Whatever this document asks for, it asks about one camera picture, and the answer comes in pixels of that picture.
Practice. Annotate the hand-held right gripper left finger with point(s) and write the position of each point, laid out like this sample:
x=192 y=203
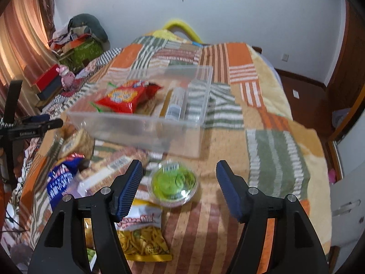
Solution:
x=129 y=189

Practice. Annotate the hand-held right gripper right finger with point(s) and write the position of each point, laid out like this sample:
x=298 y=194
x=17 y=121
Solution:
x=228 y=191

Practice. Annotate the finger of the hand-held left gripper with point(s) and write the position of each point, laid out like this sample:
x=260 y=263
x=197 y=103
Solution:
x=37 y=130
x=40 y=118

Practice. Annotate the green jelly cup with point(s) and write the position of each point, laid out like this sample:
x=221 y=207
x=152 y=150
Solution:
x=174 y=184

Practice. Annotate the clear plastic container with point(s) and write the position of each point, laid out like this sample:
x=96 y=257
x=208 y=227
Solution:
x=137 y=131

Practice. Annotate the clear packet with white label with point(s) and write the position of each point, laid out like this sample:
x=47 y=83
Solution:
x=114 y=165

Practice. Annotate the dark box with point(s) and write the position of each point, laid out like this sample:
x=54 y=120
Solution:
x=51 y=90

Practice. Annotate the beige cookie packet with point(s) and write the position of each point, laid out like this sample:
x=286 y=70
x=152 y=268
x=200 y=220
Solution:
x=75 y=142

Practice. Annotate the red box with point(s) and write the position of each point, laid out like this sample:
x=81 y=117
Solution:
x=47 y=75

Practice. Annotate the yellow snack bag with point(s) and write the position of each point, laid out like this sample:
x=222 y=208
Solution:
x=145 y=234

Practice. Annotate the pink plush toy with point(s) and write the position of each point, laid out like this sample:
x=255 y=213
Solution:
x=66 y=75

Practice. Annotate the blue snack bag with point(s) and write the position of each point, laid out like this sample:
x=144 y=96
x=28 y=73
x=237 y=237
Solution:
x=60 y=182

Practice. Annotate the orange striped patchwork blanket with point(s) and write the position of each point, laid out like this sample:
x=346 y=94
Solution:
x=271 y=148

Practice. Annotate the orange striped curtain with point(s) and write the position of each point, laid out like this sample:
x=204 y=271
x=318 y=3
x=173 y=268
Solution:
x=20 y=34

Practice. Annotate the light green packet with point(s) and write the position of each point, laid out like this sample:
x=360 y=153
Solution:
x=90 y=257

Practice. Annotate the green cardboard box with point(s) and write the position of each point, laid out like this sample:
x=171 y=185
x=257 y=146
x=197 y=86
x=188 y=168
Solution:
x=85 y=51

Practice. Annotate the red snack bag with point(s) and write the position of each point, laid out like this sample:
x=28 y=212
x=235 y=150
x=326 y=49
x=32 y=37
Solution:
x=125 y=97

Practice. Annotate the brown stick packet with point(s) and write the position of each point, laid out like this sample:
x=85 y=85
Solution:
x=166 y=102

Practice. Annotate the white tube packet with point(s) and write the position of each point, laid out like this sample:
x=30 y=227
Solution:
x=176 y=105

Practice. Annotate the pile of clothes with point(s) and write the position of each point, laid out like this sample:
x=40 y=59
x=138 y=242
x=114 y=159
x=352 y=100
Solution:
x=82 y=25

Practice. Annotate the white cabinet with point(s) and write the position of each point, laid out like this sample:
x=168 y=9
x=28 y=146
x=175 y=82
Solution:
x=348 y=194

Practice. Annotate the wooden door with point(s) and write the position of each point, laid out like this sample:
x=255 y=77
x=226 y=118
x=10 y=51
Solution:
x=345 y=77

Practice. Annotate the yellow pillow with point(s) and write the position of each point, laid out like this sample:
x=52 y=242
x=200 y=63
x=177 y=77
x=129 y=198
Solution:
x=182 y=25

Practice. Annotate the white wall socket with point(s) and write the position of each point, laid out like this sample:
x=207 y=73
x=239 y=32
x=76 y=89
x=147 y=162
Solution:
x=284 y=57
x=295 y=94

